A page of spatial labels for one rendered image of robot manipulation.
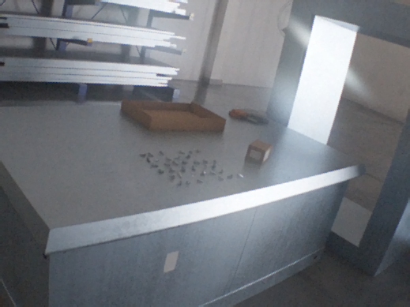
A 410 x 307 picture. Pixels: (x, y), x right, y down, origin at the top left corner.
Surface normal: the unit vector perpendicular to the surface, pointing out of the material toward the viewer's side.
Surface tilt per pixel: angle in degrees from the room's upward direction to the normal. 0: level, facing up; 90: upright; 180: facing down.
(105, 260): 90
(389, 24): 90
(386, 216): 90
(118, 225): 67
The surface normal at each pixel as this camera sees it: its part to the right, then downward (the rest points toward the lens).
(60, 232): 0.69, -0.02
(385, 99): -0.76, 0.04
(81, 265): 0.65, 0.36
